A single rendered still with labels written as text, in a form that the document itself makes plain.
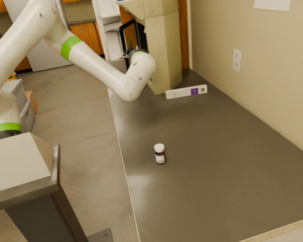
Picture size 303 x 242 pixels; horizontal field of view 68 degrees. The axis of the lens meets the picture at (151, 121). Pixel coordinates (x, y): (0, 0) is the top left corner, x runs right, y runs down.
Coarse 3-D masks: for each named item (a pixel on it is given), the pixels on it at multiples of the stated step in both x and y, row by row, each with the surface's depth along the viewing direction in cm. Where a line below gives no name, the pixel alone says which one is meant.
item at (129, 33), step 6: (132, 24) 148; (120, 30) 128; (126, 30) 138; (132, 30) 148; (126, 36) 138; (132, 36) 148; (126, 42) 138; (132, 42) 148; (126, 48) 138; (126, 66) 139
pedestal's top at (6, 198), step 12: (60, 156) 111; (60, 168) 104; (36, 180) 94; (48, 180) 93; (0, 192) 90; (12, 192) 89; (24, 192) 88; (36, 192) 89; (48, 192) 91; (0, 204) 86; (12, 204) 88
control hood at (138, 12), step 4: (116, 0) 143; (128, 0) 125; (132, 0) 120; (136, 0) 120; (140, 0) 120; (120, 4) 126; (124, 4) 119; (128, 4) 120; (132, 4) 120; (136, 4) 120; (140, 4) 121; (128, 8) 120; (132, 8) 121; (136, 8) 121; (140, 8) 122; (132, 12) 122; (136, 12) 122; (140, 12) 123; (136, 16) 124; (140, 16) 124
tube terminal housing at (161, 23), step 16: (144, 0) 121; (160, 0) 122; (176, 0) 136; (144, 16) 125; (160, 16) 127; (176, 16) 139; (160, 32) 131; (176, 32) 143; (160, 48) 135; (176, 48) 147; (160, 64) 140; (176, 64) 151; (160, 80) 145; (176, 80) 156
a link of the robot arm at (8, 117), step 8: (8, 96) 94; (8, 104) 92; (16, 104) 99; (0, 112) 90; (8, 112) 93; (16, 112) 97; (0, 120) 90; (8, 120) 92; (16, 120) 95; (0, 128) 89; (8, 128) 91; (16, 128) 94
